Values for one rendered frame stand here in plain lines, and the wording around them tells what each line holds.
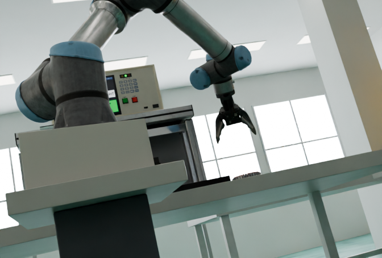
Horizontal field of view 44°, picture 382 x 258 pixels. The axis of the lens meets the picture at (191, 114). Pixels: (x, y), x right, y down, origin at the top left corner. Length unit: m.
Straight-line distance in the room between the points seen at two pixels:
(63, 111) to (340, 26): 4.92
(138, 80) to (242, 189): 0.69
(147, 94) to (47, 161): 1.07
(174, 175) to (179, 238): 7.32
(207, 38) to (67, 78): 0.57
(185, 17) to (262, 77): 7.86
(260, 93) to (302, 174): 7.59
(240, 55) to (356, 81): 4.06
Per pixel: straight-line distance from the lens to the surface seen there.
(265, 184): 1.52
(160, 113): 1.87
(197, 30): 1.46
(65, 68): 1.05
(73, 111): 1.01
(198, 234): 3.67
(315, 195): 2.61
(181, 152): 2.00
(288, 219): 8.77
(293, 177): 1.56
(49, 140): 0.91
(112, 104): 1.90
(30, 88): 1.16
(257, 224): 8.56
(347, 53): 5.61
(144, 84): 1.93
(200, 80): 1.59
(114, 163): 0.90
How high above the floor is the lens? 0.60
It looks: 14 degrees up
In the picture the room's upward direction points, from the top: 13 degrees counter-clockwise
